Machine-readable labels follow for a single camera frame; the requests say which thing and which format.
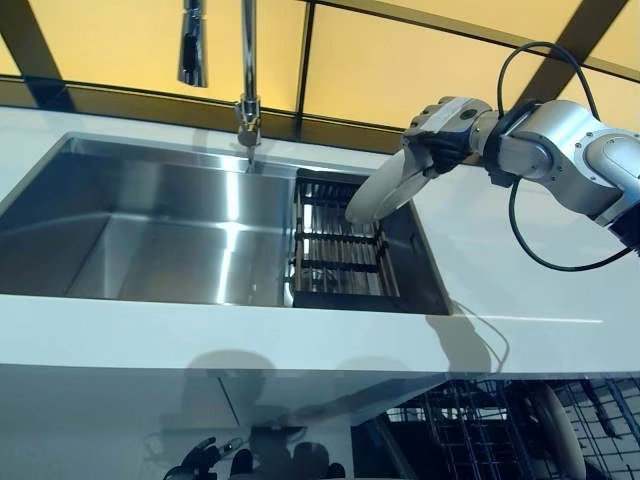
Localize grey wire dishwasher basket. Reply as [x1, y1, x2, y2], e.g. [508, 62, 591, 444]
[564, 378, 640, 480]

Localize black sink drying rack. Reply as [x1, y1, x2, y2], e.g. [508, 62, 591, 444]
[286, 168, 402, 310]

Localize robot left hand dark glove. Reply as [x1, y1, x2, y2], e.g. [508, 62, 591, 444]
[167, 436, 241, 480]

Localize cream ceramic plate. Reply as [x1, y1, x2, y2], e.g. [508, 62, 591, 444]
[542, 383, 587, 480]
[344, 148, 432, 225]

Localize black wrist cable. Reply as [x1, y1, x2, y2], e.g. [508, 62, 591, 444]
[497, 42, 635, 274]

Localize yellow window with dark frame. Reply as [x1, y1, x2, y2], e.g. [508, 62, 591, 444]
[0, 0, 640, 146]

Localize stainless steel sink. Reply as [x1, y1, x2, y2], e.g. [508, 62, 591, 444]
[0, 130, 454, 316]

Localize white base cabinet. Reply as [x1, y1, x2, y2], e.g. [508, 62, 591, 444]
[0, 363, 444, 480]

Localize robot right hand dark glove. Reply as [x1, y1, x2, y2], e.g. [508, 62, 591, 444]
[402, 95, 501, 176]

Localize built-in dishwasher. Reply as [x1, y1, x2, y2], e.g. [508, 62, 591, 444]
[349, 377, 640, 480]

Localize chrome kitchen faucet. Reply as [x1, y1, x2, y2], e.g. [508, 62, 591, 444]
[175, 0, 264, 169]

